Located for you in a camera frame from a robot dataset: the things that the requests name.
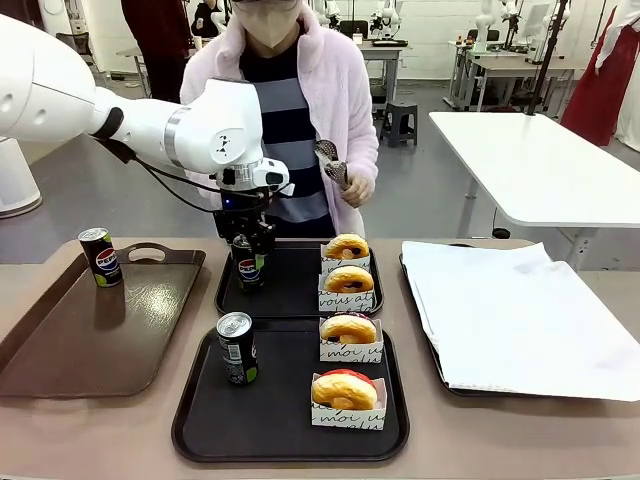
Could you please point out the pepsi can with logo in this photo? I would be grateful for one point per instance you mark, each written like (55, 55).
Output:
(246, 272)
(102, 260)

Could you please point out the person's left hand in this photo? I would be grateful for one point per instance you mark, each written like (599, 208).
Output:
(359, 189)

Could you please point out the grey desk behind person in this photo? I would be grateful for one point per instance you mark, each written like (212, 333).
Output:
(387, 52)

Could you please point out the large white folding table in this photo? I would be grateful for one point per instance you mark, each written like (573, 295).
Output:
(540, 165)

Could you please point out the Pepsi can with upright logo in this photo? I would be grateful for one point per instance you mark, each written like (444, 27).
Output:
(102, 260)

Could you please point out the grey desk beside background person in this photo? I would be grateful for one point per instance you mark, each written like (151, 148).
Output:
(132, 52)

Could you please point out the black square serving tray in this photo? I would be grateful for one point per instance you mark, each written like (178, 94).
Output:
(270, 415)
(290, 285)

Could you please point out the red dress on mannequin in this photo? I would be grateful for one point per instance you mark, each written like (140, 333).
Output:
(600, 85)

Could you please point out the beige face mask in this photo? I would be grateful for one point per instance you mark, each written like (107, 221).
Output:
(267, 22)

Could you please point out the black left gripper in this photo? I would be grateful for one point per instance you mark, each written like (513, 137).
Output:
(242, 205)

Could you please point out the red glazed donut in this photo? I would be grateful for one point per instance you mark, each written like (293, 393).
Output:
(350, 417)
(342, 390)

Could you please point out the background person in dark clothes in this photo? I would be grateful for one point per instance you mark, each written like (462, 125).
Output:
(160, 50)

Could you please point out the person in pink fleece jacket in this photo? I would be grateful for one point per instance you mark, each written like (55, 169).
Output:
(340, 100)

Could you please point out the white paper sheet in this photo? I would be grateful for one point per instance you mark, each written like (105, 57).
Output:
(525, 325)

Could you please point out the Pepsi can showing barcode label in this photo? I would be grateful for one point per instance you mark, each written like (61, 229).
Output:
(237, 350)

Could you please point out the black slanted stand pole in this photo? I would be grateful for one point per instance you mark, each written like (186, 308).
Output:
(547, 55)

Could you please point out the white paper cup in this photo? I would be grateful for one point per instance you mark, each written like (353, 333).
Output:
(198, 44)

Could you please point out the grey workbench with equipment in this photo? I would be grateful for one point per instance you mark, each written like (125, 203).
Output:
(515, 67)

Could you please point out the person's left forearm pink sleeve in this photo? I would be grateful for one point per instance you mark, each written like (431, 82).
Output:
(365, 150)

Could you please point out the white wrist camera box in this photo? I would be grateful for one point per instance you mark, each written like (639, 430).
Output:
(272, 176)

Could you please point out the metal perforated serving tongs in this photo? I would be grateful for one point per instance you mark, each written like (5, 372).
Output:
(332, 162)

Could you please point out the black tray under white paper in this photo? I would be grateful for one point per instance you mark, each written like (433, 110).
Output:
(442, 375)

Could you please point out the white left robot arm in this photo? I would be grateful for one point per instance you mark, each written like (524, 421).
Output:
(210, 130)

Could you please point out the grey plastic step stool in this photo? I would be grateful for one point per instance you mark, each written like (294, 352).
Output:
(400, 122)

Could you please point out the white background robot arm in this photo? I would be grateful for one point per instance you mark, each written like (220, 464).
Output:
(386, 17)
(485, 22)

